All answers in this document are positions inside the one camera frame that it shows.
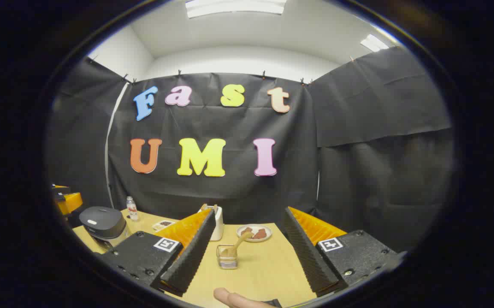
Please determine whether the metal wire chopstick holder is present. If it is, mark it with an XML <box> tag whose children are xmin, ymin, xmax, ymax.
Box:
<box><xmin>216</xmin><ymin>244</ymin><xmax>239</xmax><ymax>270</ymax></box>

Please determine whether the wooden spoon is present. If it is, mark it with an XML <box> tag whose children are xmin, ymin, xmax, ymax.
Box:
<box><xmin>221</xmin><ymin>231</ymin><xmax>254</xmax><ymax>258</ymax></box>

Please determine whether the clear bottle with red label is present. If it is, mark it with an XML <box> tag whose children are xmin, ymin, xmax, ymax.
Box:
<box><xmin>126</xmin><ymin>196</ymin><xmax>139</xmax><ymax>221</ymax></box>

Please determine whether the small ceiling light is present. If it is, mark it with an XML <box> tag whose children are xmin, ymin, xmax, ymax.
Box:
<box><xmin>360</xmin><ymin>34</ymin><xmax>389</xmax><ymax>53</ymax></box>

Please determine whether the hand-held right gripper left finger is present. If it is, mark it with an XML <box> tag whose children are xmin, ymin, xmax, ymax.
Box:
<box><xmin>101</xmin><ymin>208</ymin><xmax>216</xmax><ymax>298</ymax></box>

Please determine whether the long ceiling light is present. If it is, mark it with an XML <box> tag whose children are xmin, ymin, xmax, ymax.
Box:
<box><xmin>186</xmin><ymin>0</ymin><xmax>287</xmax><ymax>18</ymax></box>

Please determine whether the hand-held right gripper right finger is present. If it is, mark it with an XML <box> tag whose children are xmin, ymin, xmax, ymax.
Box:
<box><xmin>282</xmin><ymin>207</ymin><xmax>401</xmax><ymax>296</ymax></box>

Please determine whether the white round plate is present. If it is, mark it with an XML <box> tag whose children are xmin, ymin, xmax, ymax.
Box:
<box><xmin>237</xmin><ymin>224</ymin><xmax>272</xmax><ymax>243</ymax></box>

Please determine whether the dark grey rice cooker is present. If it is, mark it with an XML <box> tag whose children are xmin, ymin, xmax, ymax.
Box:
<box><xmin>79</xmin><ymin>206</ymin><xmax>130</xmax><ymax>251</ymax></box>

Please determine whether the white toaster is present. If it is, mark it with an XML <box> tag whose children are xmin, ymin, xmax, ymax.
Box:
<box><xmin>198</xmin><ymin>204</ymin><xmax>224</xmax><ymax>241</ymax></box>

